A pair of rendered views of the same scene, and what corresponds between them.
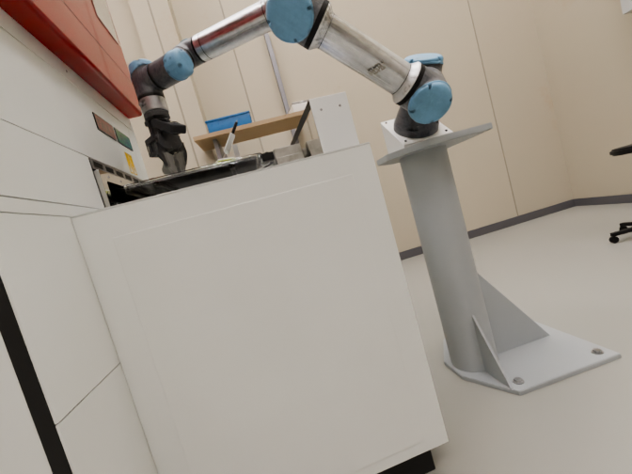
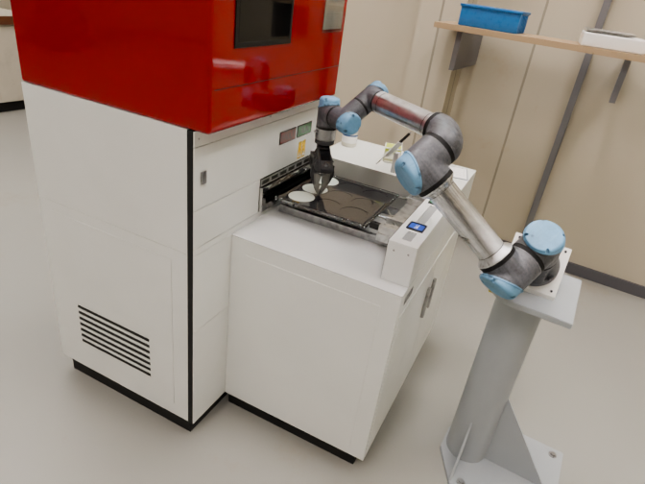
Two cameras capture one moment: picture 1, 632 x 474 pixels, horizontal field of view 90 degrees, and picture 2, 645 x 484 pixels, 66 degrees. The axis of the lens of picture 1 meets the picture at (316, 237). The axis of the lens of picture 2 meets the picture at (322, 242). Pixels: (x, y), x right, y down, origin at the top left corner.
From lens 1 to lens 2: 1.24 m
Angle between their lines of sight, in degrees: 39
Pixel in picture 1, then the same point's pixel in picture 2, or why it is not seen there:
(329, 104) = (401, 251)
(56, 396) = (196, 323)
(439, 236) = (484, 358)
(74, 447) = (196, 341)
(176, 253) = (269, 279)
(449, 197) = (509, 341)
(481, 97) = not seen: outside the picture
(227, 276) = (287, 306)
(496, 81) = not seen: outside the picture
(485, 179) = not seen: outside the picture
